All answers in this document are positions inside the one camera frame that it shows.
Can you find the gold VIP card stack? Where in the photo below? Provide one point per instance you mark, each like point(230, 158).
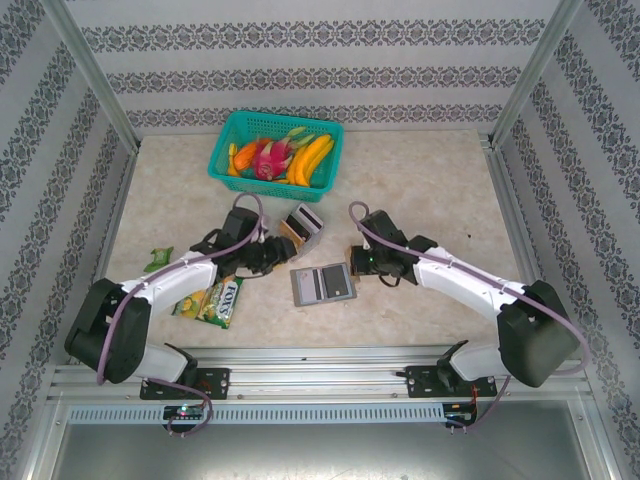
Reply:
point(290, 240)

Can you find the clear plastic card box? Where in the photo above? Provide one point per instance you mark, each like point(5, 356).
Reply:
point(312, 245)

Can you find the black VIP card stack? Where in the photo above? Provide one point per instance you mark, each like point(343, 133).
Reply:
point(298, 226)

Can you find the white card with orange print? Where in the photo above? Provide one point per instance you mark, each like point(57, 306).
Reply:
point(307, 285)

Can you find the grey leather card holder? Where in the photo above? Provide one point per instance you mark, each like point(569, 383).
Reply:
point(300, 301)

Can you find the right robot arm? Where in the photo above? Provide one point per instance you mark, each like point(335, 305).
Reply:
point(535, 330)

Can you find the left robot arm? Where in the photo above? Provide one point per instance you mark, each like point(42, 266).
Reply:
point(115, 325)

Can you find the Fox's candy bag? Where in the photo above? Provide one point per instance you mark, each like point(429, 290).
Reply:
point(220, 307)

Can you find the pink dragon fruit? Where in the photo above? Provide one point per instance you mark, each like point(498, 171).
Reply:
point(267, 160)

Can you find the yellow banana bunch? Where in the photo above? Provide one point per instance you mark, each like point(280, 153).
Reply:
point(307, 160)

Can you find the small green candy wrapper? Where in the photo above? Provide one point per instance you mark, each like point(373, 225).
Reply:
point(160, 257)

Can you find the orange fruit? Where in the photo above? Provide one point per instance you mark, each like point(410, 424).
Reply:
point(245, 155)

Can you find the small yellow fruit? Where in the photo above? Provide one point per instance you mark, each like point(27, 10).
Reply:
point(232, 150)

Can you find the teal plastic basket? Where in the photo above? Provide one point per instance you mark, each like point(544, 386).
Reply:
point(235, 125)

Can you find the grey metal sheet panel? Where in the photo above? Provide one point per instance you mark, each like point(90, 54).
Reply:
point(320, 455)

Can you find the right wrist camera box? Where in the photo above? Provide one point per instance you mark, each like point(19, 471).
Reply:
point(382, 227)

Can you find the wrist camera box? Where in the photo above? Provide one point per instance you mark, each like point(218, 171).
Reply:
point(240, 222)
point(382, 227)

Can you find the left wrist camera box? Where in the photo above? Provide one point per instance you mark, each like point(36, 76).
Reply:
point(240, 222)

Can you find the aluminium mounting rail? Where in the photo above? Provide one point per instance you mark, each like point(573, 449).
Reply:
point(310, 372)

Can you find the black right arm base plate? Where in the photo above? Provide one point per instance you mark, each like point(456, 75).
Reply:
point(420, 382)

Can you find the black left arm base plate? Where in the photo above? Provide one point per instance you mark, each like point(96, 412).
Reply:
point(215, 382)

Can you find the aluminium side rail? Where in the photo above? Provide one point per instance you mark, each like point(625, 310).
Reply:
point(104, 225)
point(510, 200)

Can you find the aluminium frame post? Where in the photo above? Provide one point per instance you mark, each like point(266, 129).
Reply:
point(92, 70)
point(535, 70)

